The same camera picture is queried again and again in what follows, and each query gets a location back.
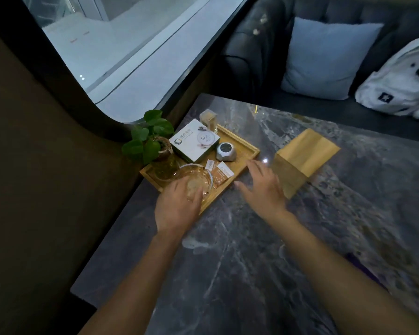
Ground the person's right hand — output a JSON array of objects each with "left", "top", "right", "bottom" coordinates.
[{"left": 234, "top": 159, "right": 294, "bottom": 224}]

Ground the person's left hand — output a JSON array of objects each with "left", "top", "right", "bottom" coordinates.
[{"left": 154, "top": 176, "right": 205, "bottom": 238}]

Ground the clear glass ashtray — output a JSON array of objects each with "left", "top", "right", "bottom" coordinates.
[{"left": 176, "top": 163, "right": 214, "bottom": 203}]

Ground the person's right forearm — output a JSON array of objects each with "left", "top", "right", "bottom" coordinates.
[{"left": 264, "top": 210, "right": 419, "bottom": 335}]

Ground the person's left forearm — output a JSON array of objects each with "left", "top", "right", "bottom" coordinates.
[{"left": 78, "top": 231, "right": 190, "bottom": 335}]

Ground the orange sachet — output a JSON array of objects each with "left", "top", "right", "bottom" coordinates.
[{"left": 209, "top": 167, "right": 231, "bottom": 188}]

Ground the wooden serving tray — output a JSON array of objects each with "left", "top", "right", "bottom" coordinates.
[{"left": 139, "top": 123, "right": 261, "bottom": 215}]

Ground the round silver call bell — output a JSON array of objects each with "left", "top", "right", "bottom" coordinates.
[{"left": 215, "top": 142, "right": 237, "bottom": 162}]

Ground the clear glass vase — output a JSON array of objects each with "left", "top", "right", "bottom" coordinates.
[{"left": 149, "top": 136, "right": 181, "bottom": 182}]

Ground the white box with green edge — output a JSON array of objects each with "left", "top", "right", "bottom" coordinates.
[{"left": 168, "top": 118, "right": 221, "bottom": 164}]

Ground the wooden tissue box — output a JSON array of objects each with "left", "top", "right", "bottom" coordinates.
[{"left": 272, "top": 128, "right": 341, "bottom": 199}]

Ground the small glass toothpick jar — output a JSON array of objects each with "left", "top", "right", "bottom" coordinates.
[{"left": 199, "top": 109, "right": 219, "bottom": 133}]

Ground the green leafy plant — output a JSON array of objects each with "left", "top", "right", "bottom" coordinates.
[{"left": 121, "top": 109, "right": 175, "bottom": 165}]

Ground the dark grey tufted sofa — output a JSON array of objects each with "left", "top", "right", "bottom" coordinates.
[{"left": 219, "top": 0, "right": 419, "bottom": 145}]

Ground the light blue cushion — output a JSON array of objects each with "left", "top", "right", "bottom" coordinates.
[{"left": 281, "top": 17, "right": 385, "bottom": 101}]

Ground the large window pane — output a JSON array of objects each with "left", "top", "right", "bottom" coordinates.
[{"left": 20, "top": 0, "right": 249, "bottom": 124}]

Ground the white backpack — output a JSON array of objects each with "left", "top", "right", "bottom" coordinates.
[{"left": 355, "top": 35, "right": 419, "bottom": 117}]

